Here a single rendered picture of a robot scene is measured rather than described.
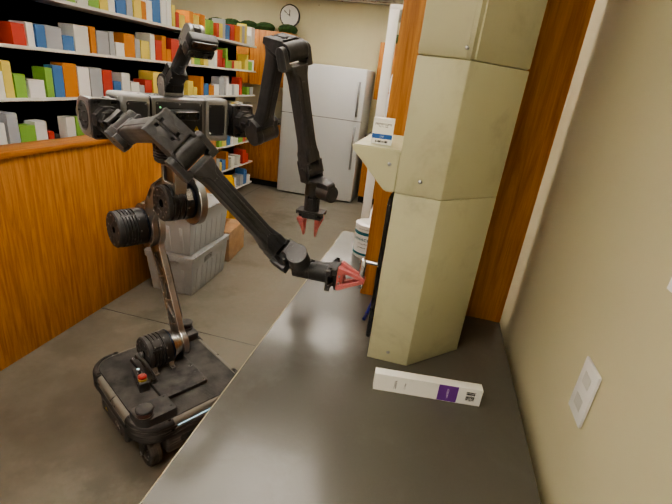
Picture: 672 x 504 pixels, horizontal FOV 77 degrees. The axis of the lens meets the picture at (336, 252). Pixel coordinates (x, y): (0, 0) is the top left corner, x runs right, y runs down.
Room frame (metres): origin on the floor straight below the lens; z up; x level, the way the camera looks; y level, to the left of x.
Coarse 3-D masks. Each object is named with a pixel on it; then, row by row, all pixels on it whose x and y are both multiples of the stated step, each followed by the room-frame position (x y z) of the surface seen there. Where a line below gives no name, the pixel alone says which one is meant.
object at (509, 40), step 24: (432, 0) 0.99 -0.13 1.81; (456, 0) 0.99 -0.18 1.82; (480, 0) 0.97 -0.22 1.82; (504, 0) 1.01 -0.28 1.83; (528, 0) 1.05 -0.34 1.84; (432, 24) 0.99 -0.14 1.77; (456, 24) 0.98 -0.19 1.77; (480, 24) 0.98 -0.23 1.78; (504, 24) 1.02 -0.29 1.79; (528, 24) 1.06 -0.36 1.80; (432, 48) 0.99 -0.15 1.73; (456, 48) 0.98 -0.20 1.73; (480, 48) 0.99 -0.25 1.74; (504, 48) 1.02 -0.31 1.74; (528, 48) 1.07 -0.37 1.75
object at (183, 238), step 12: (216, 204) 3.11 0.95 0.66; (216, 216) 3.16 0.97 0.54; (168, 228) 2.82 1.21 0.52; (180, 228) 2.80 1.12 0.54; (192, 228) 2.82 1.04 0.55; (204, 228) 2.99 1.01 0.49; (216, 228) 3.18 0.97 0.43; (168, 240) 2.83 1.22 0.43; (180, 240) 2.81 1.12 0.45; (192, 240) 2.83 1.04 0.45; (204, 240) 3.01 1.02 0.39; (180, 252) 2.83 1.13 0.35; (192, 252) 2.85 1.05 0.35
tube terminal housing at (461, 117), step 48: (432, 96) 0.98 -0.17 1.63; (480, 96) 1.00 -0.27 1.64; (432, 144) 0.98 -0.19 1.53; (480, 144) 1.02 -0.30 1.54; (432, 192) 0.97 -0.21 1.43; (480, 192) 1.04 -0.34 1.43; (432, 240) 0.97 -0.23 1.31; (480, 240) 1.07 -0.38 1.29; (384, 288) 0.99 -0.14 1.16; (432, 288) 0.99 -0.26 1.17; (384, 336) 0.98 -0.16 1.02; (432, 336) 1.01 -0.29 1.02
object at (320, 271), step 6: (336, 258) 1.11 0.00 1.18; (312, 264) 1.07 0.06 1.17; (318, 264) 1.07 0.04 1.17; (324, 264) 1.07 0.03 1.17; (330, 264) 1.06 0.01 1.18; (312, 270) 1.05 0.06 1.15; (318, 270) 1.05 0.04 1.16; (324, 270) 1.05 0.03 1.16; (330, 270) 1.02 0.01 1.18; (312, 276) 1.05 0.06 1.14; (318, 276) 1.05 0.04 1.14; (324, 276) 1.05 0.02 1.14; (330, 276) 1.02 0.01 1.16; (324, 282) 1.06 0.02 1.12; (330, 282) 1.05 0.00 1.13; (324, 288) 1.02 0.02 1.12
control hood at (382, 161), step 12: (360, 144) 1.01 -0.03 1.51; (372, 144) 1.04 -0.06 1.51; (396, 144) 1.09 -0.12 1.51; (360, 156) 1.01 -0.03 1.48; (372, 156) 1.00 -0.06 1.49; (384, 156) 1.00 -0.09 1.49; (396, 156) 0.99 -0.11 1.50; (372, 168) 1.00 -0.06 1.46; (384, 168) 1.00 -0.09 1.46; (396, 168) 0.99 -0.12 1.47; (384, 180) 1.00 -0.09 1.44
